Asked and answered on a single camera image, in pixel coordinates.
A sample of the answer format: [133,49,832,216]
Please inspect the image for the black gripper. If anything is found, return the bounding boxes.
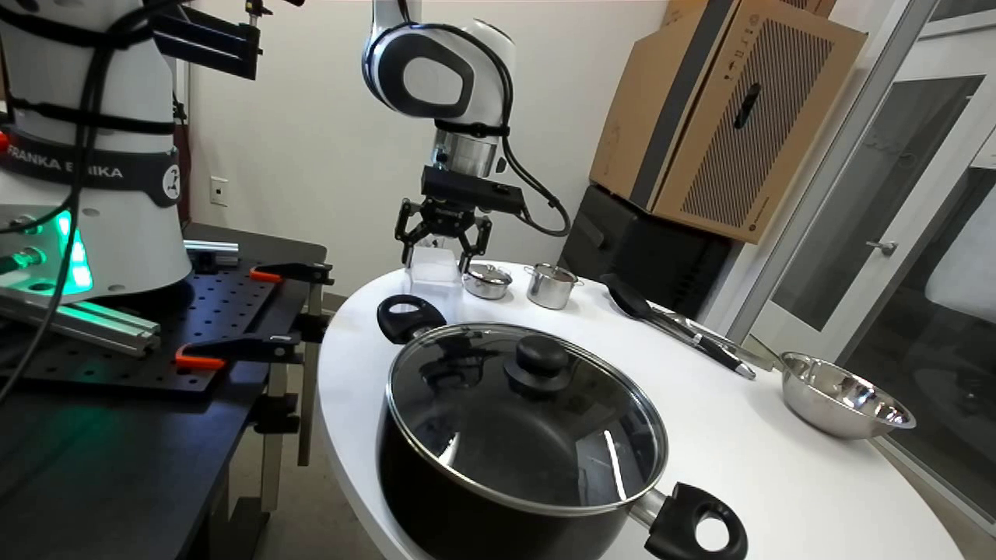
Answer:
[394,198,495,274]

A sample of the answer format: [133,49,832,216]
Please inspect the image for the steel bowl near edge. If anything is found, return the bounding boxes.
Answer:
[461,261,513,305]

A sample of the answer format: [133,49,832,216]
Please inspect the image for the tall steel cup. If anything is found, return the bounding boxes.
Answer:
[530,261,578,310]

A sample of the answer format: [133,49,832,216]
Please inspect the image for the glass pot lid black knob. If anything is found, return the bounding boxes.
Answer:
[381,319,669,519]

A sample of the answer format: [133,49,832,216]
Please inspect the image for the black spatula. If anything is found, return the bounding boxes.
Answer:
[602,279,686,332]

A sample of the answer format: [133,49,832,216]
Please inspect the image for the black ribbed case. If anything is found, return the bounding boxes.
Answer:
[558,179,741,319]

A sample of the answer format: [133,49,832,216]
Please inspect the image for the black cooking pot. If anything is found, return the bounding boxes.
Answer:
[374,293,749,560]

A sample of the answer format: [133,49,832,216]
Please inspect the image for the black kitchen tongs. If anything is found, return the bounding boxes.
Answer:
[638,297,758,383]

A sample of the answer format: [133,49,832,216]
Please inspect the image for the brown cardboard box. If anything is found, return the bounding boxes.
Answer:
[588,0,869,249]

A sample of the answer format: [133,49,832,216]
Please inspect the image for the round white table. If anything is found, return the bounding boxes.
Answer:
[315,257,969,560]

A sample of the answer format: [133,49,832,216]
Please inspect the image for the black perforated robot bench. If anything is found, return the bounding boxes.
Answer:
[0,221,336,560]

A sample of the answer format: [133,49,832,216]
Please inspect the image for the wide steel bowl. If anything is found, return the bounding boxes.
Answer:
[773,347,920,442]

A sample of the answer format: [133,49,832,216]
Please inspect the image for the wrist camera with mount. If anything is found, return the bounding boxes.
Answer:
[416,163,530,221]

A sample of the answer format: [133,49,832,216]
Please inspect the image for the thin black camera cable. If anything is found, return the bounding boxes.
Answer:
[495,60,571,235]

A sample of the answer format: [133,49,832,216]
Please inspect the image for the black clamp orange handle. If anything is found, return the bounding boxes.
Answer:
[246,257,336,288]
[170,329,315,378]

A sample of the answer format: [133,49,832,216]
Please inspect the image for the black bar camera unit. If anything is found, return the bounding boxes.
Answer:
[147,0,264,83]

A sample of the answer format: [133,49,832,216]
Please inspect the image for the aluminium rail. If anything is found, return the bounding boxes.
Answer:
[0,283,165,356]

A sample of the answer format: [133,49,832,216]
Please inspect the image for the white robot base with cables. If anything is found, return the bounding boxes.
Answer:
[0,0,151,411]

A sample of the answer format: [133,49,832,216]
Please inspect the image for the glass door white frame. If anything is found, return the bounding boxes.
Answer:
[725,0,996,524]

